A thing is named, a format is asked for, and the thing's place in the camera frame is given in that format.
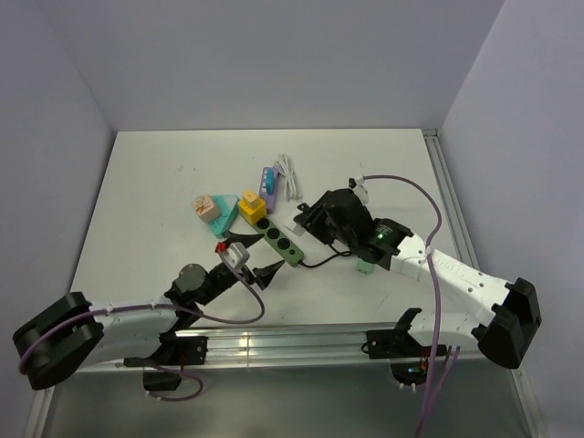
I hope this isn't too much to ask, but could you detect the yellow cube socket adapter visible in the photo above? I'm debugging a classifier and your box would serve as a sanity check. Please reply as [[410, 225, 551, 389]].
[[237, 198, 267, 224]]

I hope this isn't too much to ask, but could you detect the green power strip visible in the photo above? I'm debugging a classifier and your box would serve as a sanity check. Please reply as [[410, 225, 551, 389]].
[[251, 217, 305, 267]]

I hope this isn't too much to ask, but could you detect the white plug of purple strip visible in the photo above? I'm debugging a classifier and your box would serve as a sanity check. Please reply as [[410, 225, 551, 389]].
[[284, 218, 305, 236]]

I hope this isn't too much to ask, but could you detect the purple power strip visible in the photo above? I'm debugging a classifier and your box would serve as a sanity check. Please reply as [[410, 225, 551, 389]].
[[258, 167, 279, 214]]

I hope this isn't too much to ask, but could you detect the mint green plug adapter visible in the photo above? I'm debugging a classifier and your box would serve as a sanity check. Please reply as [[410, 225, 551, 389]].
[[356, 259, 374, 274]]

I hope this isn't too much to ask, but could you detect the blue square plug adapter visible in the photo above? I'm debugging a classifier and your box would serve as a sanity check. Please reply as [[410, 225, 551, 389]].
[[264, 168, 278, 194]]

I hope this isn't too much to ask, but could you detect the orange small plug adapter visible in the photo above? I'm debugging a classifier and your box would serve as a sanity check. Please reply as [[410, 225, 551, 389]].
[[242, 190, 259, 208]]

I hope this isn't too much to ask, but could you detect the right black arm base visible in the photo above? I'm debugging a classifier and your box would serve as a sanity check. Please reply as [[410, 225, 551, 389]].
[[360, 308, 431, 391]]

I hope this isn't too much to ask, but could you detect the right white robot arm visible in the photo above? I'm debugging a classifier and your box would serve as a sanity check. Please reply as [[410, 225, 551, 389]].
[[294, 188, 542, 370]]

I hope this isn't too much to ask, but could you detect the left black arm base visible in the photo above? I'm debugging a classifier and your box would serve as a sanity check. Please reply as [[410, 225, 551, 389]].
[[122, 330, 209, 393]]

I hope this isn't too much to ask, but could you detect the teal triangular power strip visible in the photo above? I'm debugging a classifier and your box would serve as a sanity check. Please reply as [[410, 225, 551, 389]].
[[209, 195, 239, 239]]

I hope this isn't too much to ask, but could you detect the pink cube socket adapter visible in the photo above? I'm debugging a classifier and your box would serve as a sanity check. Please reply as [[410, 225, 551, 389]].
[[192, 193, 222, 224]]

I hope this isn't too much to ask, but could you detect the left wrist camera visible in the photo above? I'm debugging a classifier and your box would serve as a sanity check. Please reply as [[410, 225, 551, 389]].
[[215, 241, 250, 270]]

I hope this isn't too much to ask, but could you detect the white coiled power cable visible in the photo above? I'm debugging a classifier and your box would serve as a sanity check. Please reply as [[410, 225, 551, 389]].
[[273, 152, 306, 202]]

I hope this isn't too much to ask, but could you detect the aluminium front rail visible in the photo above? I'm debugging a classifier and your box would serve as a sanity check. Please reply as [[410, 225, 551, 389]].
[[77, 321, 516, 370]]

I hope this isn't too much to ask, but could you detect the aluminium side rail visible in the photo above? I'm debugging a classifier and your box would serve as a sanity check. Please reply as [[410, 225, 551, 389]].
[[422, 129, 480, 270]]

